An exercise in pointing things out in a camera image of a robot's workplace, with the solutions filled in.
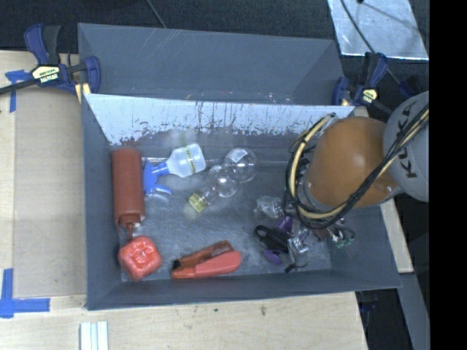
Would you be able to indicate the small clear glass thing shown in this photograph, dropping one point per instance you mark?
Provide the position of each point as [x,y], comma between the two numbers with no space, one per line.
[268,206]

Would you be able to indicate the pale wood board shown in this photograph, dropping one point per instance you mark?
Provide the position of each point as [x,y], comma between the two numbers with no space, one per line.
[47,195]

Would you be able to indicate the clear glass double-bulb bottle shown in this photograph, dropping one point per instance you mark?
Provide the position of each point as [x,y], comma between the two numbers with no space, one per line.
[239,166]

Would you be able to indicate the grey metal bin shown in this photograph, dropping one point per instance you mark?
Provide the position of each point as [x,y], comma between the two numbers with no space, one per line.
[219,64]

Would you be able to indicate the red-brown squeeze bottle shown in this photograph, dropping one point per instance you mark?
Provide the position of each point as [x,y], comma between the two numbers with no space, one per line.
[127,184]

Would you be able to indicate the clear spray bottle blue trigger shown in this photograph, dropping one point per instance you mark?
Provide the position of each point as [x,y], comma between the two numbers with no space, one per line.
[188,160]

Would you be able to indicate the red toy bell pepper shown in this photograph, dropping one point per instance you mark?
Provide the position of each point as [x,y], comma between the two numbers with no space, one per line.
[139,257]

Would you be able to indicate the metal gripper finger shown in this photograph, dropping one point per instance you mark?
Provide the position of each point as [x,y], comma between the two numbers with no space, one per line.
[300,235]
[300,247]

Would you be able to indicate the red stapler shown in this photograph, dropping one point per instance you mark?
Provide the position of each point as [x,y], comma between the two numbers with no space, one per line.
[215,263]

